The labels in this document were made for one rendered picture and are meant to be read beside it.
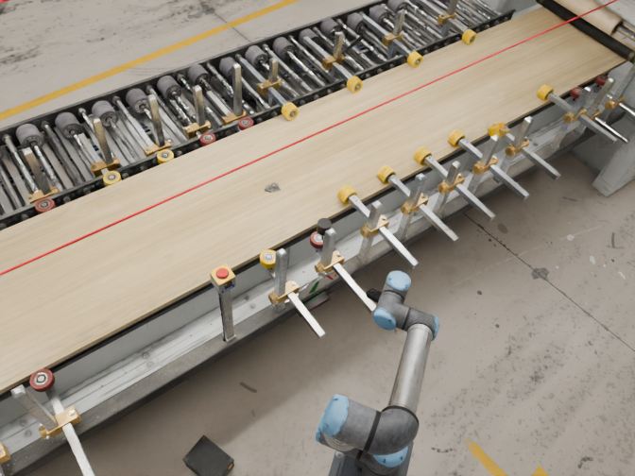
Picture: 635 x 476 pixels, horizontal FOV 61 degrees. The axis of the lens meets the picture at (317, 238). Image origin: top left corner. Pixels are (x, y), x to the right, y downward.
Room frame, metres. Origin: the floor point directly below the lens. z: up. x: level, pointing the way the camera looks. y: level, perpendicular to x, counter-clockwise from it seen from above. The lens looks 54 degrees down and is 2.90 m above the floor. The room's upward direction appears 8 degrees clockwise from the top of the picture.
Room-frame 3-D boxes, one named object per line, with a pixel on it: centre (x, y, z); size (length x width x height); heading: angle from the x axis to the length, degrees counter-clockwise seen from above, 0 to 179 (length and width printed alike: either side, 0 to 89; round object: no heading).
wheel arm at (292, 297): (1.18, 0.07, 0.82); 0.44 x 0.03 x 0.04; 43
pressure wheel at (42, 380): (0.65, 0.94, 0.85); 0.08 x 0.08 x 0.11
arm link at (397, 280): (1.12, -0.33, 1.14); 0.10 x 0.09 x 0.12; 165
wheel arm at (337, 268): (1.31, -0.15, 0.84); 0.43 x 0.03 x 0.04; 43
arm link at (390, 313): (1.01, -0.31, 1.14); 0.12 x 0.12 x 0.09; 75
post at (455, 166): (1.87, -0.61, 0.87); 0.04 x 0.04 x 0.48; 43
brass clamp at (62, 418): (0.53, 0.85, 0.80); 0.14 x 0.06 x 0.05; 133
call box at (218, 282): (1.02, 0.32, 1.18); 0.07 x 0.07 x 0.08; 43
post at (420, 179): (1.70, -0.42, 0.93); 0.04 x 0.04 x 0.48; 43
